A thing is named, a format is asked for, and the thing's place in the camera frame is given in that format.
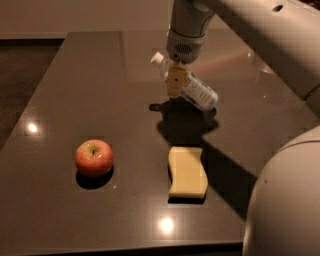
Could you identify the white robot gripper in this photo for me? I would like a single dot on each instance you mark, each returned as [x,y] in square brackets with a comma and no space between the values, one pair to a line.
[184,49]

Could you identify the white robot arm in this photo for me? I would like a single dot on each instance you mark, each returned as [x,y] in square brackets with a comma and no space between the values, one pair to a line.
[283,216]

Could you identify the clear blue-label plastic bottle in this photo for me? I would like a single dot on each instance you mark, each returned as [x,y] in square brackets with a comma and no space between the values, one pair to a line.
[194,89]

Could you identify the yellow wavy sponge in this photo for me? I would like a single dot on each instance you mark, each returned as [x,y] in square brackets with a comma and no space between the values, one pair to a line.
[188,177]

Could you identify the red apple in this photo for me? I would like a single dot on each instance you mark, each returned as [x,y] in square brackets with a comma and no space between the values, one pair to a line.
[94,158]

